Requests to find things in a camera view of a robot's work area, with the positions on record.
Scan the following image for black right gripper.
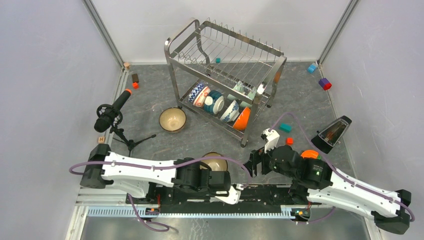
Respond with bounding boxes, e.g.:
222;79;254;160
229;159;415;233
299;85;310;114
240;140;297;180

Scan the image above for black patterned bowl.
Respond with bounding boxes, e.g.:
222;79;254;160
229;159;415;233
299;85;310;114
202;152;228;171

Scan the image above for brown speckled bowl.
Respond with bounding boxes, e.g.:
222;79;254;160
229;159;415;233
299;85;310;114
158;107;187;133

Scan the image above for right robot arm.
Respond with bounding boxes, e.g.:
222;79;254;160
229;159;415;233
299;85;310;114
244;145;415;235

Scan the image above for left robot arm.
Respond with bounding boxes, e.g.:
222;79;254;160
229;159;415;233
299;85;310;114
80;143;237;204

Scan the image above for stainless steel dish rack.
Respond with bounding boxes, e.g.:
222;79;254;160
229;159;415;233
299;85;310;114
163;18;287;147

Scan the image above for orange bowl white inside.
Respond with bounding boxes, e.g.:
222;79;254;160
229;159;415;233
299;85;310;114
232;107;251;131

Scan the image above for teal block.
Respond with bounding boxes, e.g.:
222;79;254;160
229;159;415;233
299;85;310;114
279;123;293;133

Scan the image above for blue white floral bowl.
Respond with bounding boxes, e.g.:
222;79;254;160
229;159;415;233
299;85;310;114
219;100;240;123

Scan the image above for orange arch block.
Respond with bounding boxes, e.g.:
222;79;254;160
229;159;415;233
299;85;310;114
301;149;321;160

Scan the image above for teal glazed bowl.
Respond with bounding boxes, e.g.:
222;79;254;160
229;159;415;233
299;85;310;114
203;90;225;115

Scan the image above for pale green bowl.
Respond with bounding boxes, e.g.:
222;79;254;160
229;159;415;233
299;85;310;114
233;80;257;108

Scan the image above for black metronome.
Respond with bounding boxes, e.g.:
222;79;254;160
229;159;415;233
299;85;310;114
311;115;352;154

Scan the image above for blue white zigzag bowl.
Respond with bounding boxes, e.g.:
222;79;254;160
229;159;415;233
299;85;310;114
187;82;205;103

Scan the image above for black mini tripod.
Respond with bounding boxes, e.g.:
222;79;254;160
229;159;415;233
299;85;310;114
109;126;157;157

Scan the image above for red purple block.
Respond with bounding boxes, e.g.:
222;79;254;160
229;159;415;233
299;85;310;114
318;77;332;91

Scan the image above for light blue block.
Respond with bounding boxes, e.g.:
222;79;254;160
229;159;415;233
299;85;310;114
307;62;318;74

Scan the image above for wooden letter cube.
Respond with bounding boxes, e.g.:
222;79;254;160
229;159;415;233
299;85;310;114
97;136;106;144

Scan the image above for black microphone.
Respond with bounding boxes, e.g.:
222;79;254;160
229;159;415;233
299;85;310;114
94;89;132;133

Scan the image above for brown block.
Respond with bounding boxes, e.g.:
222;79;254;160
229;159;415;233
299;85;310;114
131;73;139;83

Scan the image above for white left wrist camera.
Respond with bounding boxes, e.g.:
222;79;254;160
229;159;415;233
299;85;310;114
213;184;244;205

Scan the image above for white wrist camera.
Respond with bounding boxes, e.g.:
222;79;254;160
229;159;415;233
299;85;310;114
213;184;244;205
261;128;280;153

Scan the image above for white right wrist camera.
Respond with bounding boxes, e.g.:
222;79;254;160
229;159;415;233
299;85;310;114
261;128;280;153

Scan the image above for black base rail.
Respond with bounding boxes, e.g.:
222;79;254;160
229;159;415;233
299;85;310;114
125;184;310;215

